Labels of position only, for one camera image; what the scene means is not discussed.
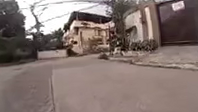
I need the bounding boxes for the wall with dark gate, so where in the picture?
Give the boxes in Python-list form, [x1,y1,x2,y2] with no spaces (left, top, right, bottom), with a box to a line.
[120,0,198,52]

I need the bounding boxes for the cream building with dark roof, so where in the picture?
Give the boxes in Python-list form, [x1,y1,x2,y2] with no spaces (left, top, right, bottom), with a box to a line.
[60,8,118,57]

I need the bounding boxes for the concrete kerb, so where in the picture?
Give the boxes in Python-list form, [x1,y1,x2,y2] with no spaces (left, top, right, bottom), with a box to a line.
[107,50,198,79]

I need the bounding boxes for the white sign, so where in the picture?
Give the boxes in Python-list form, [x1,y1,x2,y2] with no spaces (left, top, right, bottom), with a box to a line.
[170,0,186,13]

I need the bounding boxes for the low bushes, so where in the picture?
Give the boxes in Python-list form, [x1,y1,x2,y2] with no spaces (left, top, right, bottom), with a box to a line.
[127,38,161,54]

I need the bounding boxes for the low white wall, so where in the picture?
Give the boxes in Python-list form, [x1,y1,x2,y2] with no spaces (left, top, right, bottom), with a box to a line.
[37,48,69,61]

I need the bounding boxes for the raised concrete pavement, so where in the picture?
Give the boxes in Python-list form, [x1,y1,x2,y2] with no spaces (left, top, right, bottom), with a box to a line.
[133,43,198,71]

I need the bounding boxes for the row of trees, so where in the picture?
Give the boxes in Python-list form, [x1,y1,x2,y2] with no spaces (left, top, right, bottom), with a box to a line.
[0,0,68,65]

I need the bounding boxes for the utility pole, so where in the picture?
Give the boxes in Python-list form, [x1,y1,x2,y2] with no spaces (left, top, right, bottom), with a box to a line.
[107,0,122,54]

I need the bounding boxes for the overhead wires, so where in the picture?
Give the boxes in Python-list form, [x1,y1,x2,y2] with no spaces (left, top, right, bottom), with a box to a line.
[17,0,153,33]

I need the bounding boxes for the grey concrete road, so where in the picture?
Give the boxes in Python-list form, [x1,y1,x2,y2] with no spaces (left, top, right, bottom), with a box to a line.
[0,46,198,112]

